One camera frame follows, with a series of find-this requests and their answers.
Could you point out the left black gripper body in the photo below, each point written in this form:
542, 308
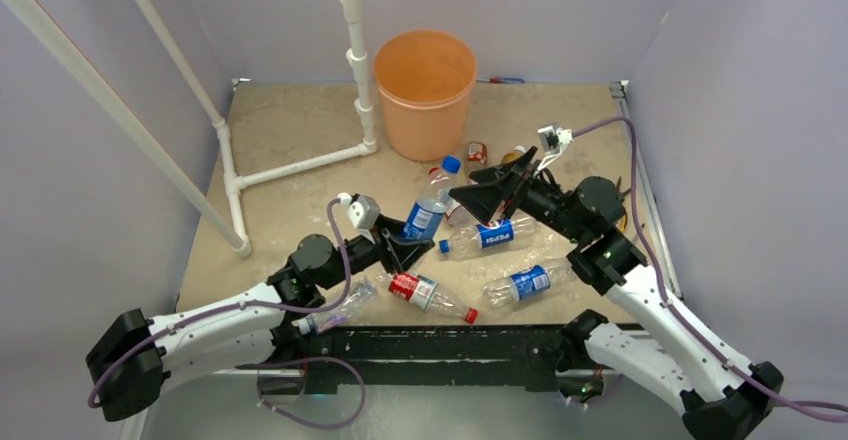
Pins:
363, 252

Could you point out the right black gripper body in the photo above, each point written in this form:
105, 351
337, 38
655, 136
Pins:
531, 188

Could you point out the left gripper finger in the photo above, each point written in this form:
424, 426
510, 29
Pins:
399, 255
404, 237

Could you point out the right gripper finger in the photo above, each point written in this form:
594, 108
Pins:
488, 200
518, 170

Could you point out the large Pepsi bottle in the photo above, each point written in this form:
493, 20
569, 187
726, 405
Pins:
499, 236

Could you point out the blue label water bottle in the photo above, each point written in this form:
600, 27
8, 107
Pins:
429, 208

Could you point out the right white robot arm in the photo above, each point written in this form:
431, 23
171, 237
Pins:
718, 392

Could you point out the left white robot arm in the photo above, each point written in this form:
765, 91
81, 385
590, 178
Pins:
138, 357

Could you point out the orange plastic bin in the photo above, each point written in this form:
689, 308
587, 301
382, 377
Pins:
425, 80

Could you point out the yellow tea bottle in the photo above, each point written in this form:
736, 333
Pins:
513, 154

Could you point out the small red cap bottle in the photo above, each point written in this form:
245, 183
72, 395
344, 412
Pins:
476, 157

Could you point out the small red label bottle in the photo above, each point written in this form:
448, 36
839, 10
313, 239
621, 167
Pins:
456, 215

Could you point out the red label cola bottle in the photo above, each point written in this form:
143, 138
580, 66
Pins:
431, 296

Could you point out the crushed clear bottle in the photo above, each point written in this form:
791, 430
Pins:
362, 292

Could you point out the small blue label bottle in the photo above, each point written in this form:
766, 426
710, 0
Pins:
525, 284

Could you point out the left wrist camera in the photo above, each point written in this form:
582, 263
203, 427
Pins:
361, 210

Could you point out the metal side rail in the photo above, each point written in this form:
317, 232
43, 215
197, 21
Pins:
654, 225

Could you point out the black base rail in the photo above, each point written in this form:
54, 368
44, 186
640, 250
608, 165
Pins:
538, 358

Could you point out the white PVC pipe frame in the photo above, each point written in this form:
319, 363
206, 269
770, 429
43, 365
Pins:
36, 18

